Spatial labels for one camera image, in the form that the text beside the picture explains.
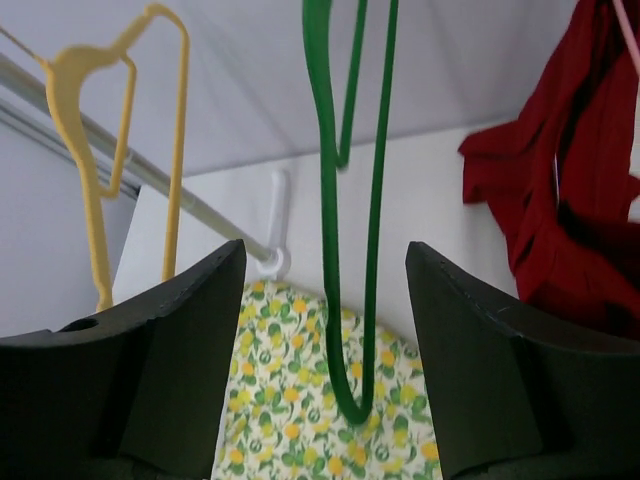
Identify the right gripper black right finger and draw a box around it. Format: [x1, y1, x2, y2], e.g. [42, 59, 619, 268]
[405, 242, 639, 479]

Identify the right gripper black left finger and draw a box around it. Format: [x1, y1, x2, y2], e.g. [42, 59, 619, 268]
[1, 240, 246, 479]

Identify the green plastic hanger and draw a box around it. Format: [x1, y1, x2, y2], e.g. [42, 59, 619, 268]
[301, 0, 400, 426]

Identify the clothes rack metal white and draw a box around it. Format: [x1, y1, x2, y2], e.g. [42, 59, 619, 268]
[1, 26, 290, 291]

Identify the pink wire hanger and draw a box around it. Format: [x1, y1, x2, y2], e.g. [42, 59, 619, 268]
[612, 0, 640, 76]

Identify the red garment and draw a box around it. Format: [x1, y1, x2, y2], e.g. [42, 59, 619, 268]
[459, 1, 639, 339]

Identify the lemon print skirt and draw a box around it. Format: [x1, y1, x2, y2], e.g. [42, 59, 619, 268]
[212, 280, 442, 479]

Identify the yellow plastic hanger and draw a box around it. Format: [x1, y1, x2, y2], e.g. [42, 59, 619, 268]
[42, 2, 192, 312]

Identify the left aluminium frame post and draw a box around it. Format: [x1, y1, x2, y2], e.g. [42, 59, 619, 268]
[1, 99, 140, 200]

